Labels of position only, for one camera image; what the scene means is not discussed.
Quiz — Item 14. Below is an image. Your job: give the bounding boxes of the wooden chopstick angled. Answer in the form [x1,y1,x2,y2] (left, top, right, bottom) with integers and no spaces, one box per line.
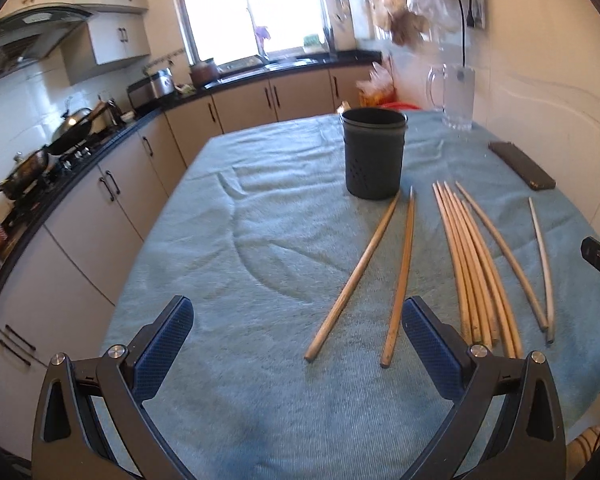
[455,181,550,334]

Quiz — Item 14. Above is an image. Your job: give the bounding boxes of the wooden chopstick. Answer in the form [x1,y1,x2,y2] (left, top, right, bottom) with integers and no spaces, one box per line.
[528,197,556,344]
[380,188,416,370]
[303,192,401,363]

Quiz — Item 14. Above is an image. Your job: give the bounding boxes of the bundle chopstick three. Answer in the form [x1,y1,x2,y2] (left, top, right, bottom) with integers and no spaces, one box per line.
[443,182,505,356]

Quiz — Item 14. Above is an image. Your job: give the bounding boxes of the bundle chopstick one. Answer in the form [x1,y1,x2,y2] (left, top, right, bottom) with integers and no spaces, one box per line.
[432,182,474,344]

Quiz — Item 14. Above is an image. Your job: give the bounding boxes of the bundle chopstick two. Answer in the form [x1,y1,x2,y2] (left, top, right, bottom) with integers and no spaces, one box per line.
[438,183,482,344]

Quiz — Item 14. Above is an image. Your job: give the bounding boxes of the bundle chopstick four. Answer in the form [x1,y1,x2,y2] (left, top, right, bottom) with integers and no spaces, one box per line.
[460,200,524,359]

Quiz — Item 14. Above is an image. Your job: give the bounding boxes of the lower kitchen cabinets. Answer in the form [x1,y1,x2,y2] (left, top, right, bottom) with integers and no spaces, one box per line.
[0,51,379,458]

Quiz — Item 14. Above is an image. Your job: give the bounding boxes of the kitchen cabinets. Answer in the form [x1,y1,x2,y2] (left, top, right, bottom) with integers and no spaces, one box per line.
[0,0,150,84]
[0,51,379,458]

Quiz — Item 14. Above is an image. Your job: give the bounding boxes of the upper kitchen cabinets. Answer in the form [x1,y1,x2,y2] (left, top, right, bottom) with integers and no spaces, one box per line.
[0,0,150,84]

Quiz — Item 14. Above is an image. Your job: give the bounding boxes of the person's hand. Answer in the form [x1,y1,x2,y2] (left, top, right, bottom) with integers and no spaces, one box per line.
[566,426,600,479]

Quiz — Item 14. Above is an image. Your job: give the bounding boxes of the black smartphone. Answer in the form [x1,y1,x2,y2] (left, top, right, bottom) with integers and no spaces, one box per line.
[489,141,556,191]

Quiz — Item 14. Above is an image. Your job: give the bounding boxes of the teal table cloth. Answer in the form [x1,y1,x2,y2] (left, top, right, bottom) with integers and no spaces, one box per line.
[106,112,600,479]

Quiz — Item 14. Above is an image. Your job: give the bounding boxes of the clear glass pitcher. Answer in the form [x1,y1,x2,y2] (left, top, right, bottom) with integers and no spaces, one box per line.
[426,64,476,131]

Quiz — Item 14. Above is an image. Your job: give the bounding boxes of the steel pot on stove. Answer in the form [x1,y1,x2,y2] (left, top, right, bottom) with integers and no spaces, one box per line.
[0,145,50,202]

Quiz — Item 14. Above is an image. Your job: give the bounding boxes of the black utensil holder cup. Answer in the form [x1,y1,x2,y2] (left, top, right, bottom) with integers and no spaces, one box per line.
[341,107,407,200]

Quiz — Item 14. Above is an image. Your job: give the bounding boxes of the red plastic basin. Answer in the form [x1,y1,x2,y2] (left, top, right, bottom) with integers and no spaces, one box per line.
[381,102,422,112]

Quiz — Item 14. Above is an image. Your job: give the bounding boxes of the plastic bag on floor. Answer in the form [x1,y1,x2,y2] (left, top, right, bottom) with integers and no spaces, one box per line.
[355,62,396,107]

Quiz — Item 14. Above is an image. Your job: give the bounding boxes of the wok with lid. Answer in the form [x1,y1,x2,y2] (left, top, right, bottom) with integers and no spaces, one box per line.
[47,100,122,156]

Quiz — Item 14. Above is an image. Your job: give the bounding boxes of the hanging plastic bags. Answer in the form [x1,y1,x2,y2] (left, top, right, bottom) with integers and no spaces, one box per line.
[372,0,468,48]

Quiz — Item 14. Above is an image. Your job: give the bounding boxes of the silver rice cooker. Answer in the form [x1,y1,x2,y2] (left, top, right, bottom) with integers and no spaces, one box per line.
[126,68,175,114]

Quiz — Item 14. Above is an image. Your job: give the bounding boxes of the brown clay pot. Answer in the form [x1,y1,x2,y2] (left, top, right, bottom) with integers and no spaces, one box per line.
[189,58,220,89]

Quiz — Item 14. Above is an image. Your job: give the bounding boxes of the range hood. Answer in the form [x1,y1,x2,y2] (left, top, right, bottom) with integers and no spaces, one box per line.
[0,4,93,79]

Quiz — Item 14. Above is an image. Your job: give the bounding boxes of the window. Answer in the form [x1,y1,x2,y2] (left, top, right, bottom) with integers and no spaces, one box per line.
[178,0,327,65]

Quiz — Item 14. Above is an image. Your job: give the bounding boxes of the black power cable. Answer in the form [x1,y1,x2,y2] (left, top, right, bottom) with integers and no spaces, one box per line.
[452,0,474,68]

